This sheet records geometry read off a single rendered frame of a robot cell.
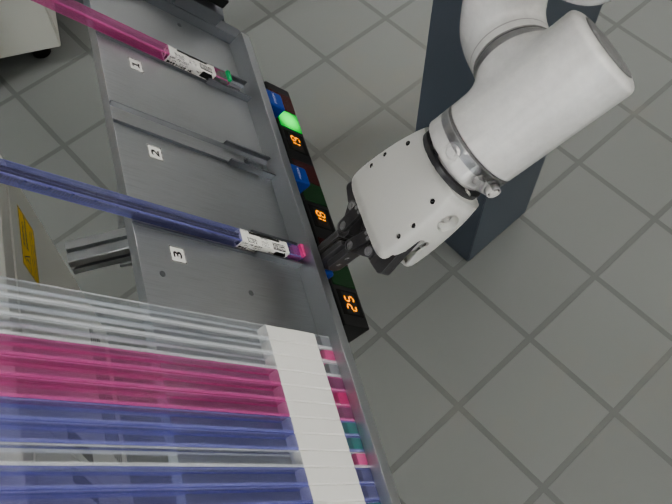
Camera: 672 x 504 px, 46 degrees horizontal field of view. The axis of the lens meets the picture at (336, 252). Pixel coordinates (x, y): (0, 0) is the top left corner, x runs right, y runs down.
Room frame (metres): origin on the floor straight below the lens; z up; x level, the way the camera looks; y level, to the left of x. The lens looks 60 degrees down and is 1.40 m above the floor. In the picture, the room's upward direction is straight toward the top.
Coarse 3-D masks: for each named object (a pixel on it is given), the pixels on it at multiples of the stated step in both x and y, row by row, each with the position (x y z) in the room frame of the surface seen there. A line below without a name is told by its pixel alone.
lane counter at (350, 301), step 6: (342, 294) 0.38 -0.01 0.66; (348, 294) 0.38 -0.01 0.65; (354, 294) 0.39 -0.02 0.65; (342, 300) 0.37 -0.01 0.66; (348, 300) 0.38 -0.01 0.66; (354, 300) 0.38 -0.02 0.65; (342, 306) 0.36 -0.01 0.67; (348, 306) 0.37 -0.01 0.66; (354, 306) 0.37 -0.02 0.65; (360, 306) 0.38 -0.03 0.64; (348, 312) 0.36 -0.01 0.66; (354, 312) 0.36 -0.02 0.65; (360, 312) 0.37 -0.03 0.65
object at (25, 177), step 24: (0, 168) 0.33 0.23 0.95; (24, 168) 0.34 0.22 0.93; (48, 192) 0.33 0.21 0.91; (72, 192) 0.34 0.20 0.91; (96, 192) 0.35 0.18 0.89; (144, 216) 0.35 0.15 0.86; (168, 216) 0.36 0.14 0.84; (192, 216) 0.37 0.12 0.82; (216, 240) 0.37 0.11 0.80; (240, 240) 0.37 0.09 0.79
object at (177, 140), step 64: (128, 0) 0.64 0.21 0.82; (128, 64) 0.54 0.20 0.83; (128, 128) 0.45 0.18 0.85; (192, 128) 0.50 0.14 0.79; (128, 192) 0.38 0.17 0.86; (192, 192) 0.41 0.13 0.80; (256, 192) 0.46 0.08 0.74; (192, 256) 0.34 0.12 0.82; (256, 256) 0.37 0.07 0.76; (256, 320) 0.30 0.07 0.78
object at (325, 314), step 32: (256, 64) 0.64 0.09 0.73; (256, 96) 0.59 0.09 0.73; (256, 128) 0.55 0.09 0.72; (288, 160) 0.50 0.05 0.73; (288, 192) 0.46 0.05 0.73; (288, 224) 0.43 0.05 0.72; (320, 288) 0.35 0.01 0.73; (320, 320) 0.32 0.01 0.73; (352, 384) 0.25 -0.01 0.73; (384, 480) 0.17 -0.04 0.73
